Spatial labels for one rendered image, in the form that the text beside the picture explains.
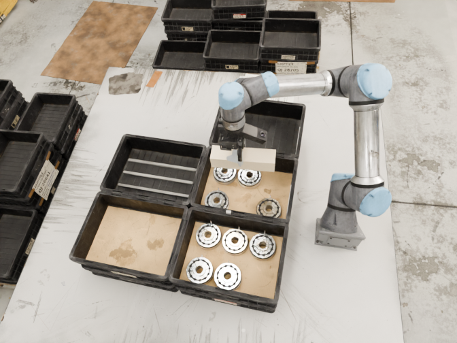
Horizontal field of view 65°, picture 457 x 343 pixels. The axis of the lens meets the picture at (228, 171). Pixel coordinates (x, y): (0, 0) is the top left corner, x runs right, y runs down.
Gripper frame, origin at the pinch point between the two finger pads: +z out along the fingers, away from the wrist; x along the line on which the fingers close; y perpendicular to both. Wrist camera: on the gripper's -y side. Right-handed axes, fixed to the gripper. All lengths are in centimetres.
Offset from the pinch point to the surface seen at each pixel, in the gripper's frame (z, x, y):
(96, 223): 22, 24, 60
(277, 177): 26.0, -7.1, -13.5
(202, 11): 70, -184, 58
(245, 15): 57, -160, 19
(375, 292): 39, 35, -55
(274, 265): 26.0, 32.0, -14.7
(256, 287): 26.0, 41.3, -8.5
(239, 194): 25.9, 3.3, 2.2
